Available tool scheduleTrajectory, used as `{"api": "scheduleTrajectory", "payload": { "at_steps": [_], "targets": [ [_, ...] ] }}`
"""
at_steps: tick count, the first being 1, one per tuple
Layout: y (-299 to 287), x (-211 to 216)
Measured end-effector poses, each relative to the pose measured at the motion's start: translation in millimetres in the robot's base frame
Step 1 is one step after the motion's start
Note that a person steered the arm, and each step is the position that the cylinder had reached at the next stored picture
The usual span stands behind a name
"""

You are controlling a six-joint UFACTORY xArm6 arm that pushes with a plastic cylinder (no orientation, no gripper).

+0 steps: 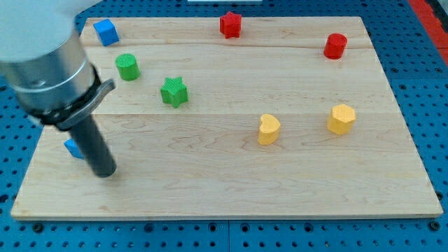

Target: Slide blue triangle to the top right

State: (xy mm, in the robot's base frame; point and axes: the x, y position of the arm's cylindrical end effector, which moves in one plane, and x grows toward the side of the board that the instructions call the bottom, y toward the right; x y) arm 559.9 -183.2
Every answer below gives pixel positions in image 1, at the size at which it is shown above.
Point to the blue cube block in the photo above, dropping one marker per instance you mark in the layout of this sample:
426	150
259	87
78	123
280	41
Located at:
106	32

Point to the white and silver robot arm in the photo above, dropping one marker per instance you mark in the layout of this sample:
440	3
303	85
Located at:
44	62

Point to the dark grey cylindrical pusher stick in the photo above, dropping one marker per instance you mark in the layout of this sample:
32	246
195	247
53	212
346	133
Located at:
93	148

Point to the green cylinder block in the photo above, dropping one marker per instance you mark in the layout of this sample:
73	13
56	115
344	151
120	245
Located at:
127	67

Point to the light wooden board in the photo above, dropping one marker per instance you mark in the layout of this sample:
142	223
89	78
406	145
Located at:
202	160

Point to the green star block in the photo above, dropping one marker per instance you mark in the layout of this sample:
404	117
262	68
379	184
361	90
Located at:
174	92

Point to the yellow hexagon block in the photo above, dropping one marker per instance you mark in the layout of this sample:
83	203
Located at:
341	119

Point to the red cylinder block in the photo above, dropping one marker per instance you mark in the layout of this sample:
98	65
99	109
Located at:
335	46

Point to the blue triangle block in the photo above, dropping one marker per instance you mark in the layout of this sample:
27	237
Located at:
73	149

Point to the red star block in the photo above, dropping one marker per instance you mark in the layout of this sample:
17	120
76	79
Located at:
231	25

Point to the yellow crescent block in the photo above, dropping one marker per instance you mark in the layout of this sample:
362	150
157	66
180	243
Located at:
269	129

